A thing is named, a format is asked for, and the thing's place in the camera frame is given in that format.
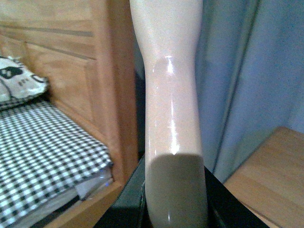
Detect white pillow with black print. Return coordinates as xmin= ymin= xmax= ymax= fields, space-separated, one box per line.
xmin=0 ymin=56 xmax=48 ymax=104

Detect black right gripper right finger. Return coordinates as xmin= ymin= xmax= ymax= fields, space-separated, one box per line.
xmin=205 ymin=168 xmax=268 ymax=228

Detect beige hand brush black bristles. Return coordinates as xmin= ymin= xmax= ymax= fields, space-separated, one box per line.
xmin=130 ymin=0 xmax=209 ymax=228

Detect black white checkered bedsheet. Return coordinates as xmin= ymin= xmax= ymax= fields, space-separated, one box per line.
xmin=0 ymin=99 xmax=113 ymax=228

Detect wooden nightstand with drawers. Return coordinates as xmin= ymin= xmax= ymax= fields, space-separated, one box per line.
xmin=225 ymin=127 xmax=304 ymax=228

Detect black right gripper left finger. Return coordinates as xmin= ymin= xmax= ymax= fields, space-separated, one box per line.
xmin=94 ymin=156 xmax=147 ymax=228

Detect wooden bed frame headboard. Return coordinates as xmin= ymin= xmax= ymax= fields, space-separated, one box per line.
xmin=0 ymin=0 xmax=138 ymax=228

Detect light grey curtain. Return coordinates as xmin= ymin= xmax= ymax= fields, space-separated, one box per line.
xmin=133 ymin=0 xmax=304 ymax=183

